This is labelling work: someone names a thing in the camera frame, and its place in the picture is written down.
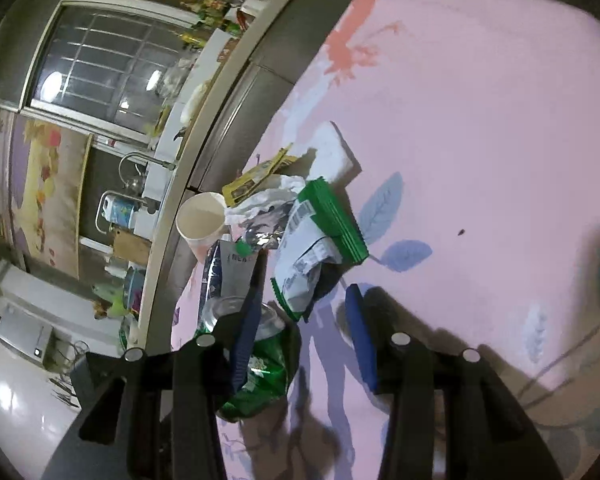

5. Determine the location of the pink floral tablecloth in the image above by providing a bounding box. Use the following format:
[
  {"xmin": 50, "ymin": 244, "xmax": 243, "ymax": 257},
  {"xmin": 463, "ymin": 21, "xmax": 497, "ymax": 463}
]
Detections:
[{"xmin": 219, "ymin": 0, "xmax": 600, "ymax": 479}]

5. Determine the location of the yellow snack wrapper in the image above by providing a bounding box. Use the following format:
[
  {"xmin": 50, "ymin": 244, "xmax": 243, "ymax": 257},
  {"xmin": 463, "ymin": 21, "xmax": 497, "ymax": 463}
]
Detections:
[{"xmin": 222, "ymin": 146, "xmax": 298, "ymax": 207}]

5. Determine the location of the pink paper cup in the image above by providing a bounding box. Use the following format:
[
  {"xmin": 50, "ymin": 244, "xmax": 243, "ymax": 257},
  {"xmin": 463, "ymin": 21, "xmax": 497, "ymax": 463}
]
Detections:
[{"xmin": 175, "ymin": 192, "xmax": 230, "ymax": 263}]

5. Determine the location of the white tissue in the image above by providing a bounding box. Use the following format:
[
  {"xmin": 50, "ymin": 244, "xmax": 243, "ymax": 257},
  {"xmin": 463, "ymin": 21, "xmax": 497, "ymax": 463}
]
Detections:
[{"xmin": 224, "ymin": 174, "xmax": 306, "ymax": 226}]

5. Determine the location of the green soda can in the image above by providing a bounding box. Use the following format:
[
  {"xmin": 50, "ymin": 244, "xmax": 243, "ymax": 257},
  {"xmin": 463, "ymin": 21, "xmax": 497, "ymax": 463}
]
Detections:
[{"xmin": 199, "ymin": 302, "xmax": 299, "ymax": 422}]

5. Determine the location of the white tube package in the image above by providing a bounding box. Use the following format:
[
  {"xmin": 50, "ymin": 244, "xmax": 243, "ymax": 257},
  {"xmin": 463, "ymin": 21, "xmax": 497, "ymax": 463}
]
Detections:
[{"xmin": 220, "ymin": 240, "xmax": 258, "ymax": 309}]

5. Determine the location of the kitchen window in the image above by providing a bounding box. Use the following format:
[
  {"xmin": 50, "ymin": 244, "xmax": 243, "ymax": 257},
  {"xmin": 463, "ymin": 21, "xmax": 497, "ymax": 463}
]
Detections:
[{"xmin": 24, "ymin": 0, "xmax": 211, "ymax": 145}]

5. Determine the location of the wooden cutting board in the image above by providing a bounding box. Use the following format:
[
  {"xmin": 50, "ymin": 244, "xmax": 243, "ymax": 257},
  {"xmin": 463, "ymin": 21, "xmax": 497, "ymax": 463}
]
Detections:
[{"xmin": 112, "ymin": 229, "xmax": 151, "ymax": 266}]

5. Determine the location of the green white snack bag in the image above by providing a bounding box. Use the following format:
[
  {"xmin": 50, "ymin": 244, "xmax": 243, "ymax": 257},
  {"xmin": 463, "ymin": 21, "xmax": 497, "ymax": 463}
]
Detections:
[{"xmin": 271, "ymin": 177, "xmax": 368, "ymax": 321}]

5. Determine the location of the white napkin pack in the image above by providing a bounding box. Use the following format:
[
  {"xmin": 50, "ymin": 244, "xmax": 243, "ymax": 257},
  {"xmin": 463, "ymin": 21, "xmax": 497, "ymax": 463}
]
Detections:
[{"xmin": 306, "ymin": 122, "xmax": 353, "ymax": 184}]

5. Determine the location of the chrome kitchen faucet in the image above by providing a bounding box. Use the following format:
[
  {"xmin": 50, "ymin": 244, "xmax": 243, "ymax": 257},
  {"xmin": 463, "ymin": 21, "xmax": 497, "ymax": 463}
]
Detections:
[{"xmin": 94, "ymin": 152, "xmax": 176, "ymax": 235}]

